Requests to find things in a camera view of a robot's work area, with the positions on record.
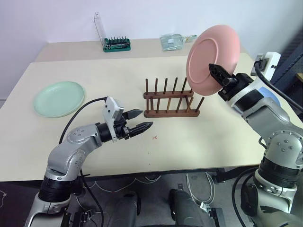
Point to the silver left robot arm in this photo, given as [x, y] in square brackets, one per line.
[71, 151]

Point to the small black box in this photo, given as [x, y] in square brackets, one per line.
[216, 214]

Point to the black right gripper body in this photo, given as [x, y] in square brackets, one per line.
[239, 85]

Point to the green plate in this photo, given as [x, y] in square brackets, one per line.
[59, 99]

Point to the green screwdriver bit set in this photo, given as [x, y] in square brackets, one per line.
[116, 48]

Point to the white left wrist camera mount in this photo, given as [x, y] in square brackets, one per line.
[110, 106]

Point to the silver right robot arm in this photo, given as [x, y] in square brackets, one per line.
[267, 116]

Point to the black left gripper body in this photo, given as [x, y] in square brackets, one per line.
[121, 130]

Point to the wooden dish rack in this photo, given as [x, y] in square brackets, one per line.
[170, 114]

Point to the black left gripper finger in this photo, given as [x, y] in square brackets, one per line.
[141, 128]
[134, 113]

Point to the pink plate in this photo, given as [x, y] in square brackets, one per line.
[208, 47]

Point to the dark rounded shape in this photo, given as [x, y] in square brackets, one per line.
[127, 210]
[187, 210]

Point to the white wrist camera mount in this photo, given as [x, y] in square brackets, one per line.
[270, 62]
[110, 106]

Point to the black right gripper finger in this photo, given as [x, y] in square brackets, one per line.
[220, 73]

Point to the small clear packet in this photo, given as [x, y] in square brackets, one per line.
[190, 37]

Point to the black table frame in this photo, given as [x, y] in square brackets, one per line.
[220, 176]

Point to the clear bag with green contents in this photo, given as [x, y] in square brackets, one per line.
[171, 42]

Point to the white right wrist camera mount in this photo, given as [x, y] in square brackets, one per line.
[270, 62]

